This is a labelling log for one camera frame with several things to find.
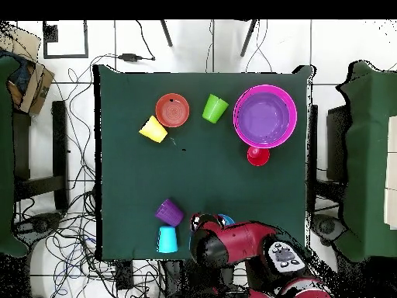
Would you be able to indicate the blue bowl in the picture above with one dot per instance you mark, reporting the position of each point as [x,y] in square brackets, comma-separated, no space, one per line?
[229,219]

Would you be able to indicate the yellow cup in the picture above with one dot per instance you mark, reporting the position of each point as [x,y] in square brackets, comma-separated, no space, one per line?
[153,129]

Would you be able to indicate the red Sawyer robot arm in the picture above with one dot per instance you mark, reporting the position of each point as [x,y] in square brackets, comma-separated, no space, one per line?
[242,242]

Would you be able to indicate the purple cup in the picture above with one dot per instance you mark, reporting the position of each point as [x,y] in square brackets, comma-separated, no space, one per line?
[169,212]

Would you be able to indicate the blue cup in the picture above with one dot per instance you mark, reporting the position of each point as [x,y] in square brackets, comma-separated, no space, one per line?
[167,239]

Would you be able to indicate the dark green table cloth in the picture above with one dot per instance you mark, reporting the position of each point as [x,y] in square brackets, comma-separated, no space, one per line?
[201,173]

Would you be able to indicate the red cup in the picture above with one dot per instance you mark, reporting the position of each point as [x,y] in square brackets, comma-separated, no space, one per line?
[259,158]

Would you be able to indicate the black power strip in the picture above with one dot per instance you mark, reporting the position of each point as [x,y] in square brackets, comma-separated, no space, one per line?
[124,274]

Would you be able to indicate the pink bowl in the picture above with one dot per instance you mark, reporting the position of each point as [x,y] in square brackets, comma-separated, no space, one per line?
[236,119]

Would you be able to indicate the green cup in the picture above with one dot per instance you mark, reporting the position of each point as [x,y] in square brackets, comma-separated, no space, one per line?
[214,108]

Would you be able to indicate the purple bowl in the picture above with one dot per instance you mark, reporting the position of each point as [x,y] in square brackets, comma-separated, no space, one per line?
[265,119]

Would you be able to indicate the orange bowl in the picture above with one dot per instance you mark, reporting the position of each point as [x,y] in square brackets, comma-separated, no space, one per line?
[172,110]

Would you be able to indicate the grey chair base with knob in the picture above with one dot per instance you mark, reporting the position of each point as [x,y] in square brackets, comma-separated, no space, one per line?
[40,223]

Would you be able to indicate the green covered table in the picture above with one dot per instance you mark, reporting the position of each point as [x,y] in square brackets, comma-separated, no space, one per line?
[369,155]
[6,155]

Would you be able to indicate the black power adapter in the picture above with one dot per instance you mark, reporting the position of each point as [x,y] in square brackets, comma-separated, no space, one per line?
[128,57]

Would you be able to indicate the black tripod leg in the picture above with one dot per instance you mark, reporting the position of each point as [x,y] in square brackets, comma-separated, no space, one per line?
[166,32]
[248,37]

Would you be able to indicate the cardboard box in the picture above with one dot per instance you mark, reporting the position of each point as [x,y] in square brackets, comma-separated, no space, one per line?
[34,93]

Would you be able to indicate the black square frame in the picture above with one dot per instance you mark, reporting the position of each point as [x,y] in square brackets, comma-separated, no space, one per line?
[65,56]

